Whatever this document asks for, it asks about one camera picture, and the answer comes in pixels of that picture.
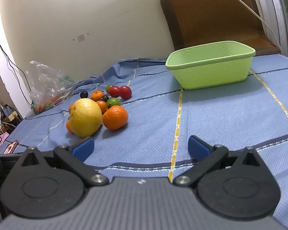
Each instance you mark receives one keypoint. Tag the pink paper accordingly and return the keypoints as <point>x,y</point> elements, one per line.
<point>4,139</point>

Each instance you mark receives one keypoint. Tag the green tomato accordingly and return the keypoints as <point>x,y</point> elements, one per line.
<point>108,88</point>
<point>113,102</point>

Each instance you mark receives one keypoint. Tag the brown woven seat cushion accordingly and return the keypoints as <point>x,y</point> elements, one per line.
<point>206,14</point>

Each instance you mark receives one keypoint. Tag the dark power adapter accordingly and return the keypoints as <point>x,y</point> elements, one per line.
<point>9,115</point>

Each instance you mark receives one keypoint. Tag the white window frame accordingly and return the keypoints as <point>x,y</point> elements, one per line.
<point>276,16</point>

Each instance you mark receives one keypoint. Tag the dark purple plum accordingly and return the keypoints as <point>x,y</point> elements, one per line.
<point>84,94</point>
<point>104,98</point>

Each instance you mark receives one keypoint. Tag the clear plastic bag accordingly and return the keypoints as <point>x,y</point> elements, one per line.
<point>48,86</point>

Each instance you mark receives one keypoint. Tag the blue bed sheet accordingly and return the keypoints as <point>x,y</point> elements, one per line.
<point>218,124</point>

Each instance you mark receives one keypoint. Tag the small white wall sticker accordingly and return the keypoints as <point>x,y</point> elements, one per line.
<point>81,37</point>

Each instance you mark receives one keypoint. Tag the green plastic basket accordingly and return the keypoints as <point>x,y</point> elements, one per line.
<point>213,69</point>

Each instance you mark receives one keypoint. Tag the large orange mandarin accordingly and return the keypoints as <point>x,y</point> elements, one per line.
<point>115,117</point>

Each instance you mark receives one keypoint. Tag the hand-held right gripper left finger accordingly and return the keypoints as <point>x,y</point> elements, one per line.
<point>82,148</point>

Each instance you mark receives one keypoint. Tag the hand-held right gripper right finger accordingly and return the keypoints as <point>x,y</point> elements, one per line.
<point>199,148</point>

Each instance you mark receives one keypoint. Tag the large yellow citrus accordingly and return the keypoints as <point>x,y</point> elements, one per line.
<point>85,117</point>

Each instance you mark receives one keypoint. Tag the red tomato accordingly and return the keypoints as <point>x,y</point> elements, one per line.
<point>114,91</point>
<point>125,92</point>

